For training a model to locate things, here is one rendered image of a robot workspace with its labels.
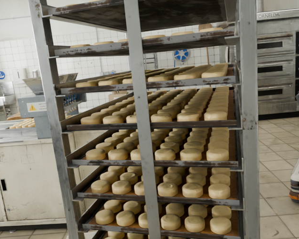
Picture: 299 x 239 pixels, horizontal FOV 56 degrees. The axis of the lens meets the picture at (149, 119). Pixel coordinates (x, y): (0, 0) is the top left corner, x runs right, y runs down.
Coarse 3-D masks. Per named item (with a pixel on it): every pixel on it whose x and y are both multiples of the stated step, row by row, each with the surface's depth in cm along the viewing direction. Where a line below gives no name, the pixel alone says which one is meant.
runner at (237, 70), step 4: (236, 64) 83; (236, 68) 86; (240, 68) 57; (236, 72) 85; (240, 72) 54; (236, 76) 71; (240, 76) 54; (236, 80) 61; (240, 80) 55; (228, 84) 55; (232, 84) 55; (236, 84) 55; (240, 84) 55
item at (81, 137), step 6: (78, 132) 241; (84, 132) 241; (90, 132) 240; (96, 132) 240; (102, 132) 239; (78, 138) 242; (84, 138) 242; (90, 138) 241; (78, 144) 243; (84, 144) 243; (84, 168) 248; (90, 168) 247; (84, 174) 249; (84, 204) 255; (90, 204) 255
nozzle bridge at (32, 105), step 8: (24, 96) 229; (32, 96) 221; (40, 96) 217; (64, 96) 250; (80, 96) 283; (24, 104) 219; (32, 104) 218; (40, 104) 218; (72, 104) 255; (24, 112) 220; (32, 112) 220; (40, 112) 219; (72, 112) 288; (40, 120) 221; (48, 120) 220; (40, 128) 222; (48, 128) 222; (40, 136) 224; (48, 136) 223
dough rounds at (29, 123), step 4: (68, 116) 270; (24, 120) 268; (28, 120) 269; (32, 120) 267; (16, 124) 253; (20, 124) 250; (24, 124) 250; (28, 124) 248; (32, 124) 245; (12, 128) 243; (16, 128) 243
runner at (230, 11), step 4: (224, 0) 64; (228, 0) 65; (232, 0) 65; (236, 0) 66; (228, 4) 70; (232, 4) 70; (228, 8) 76; (232, 8) 76; (228, 12) 84; (232, 12) 85; (228, 16) 93; (232, 16) 94; (228, 20) 105; (232, 20) 106
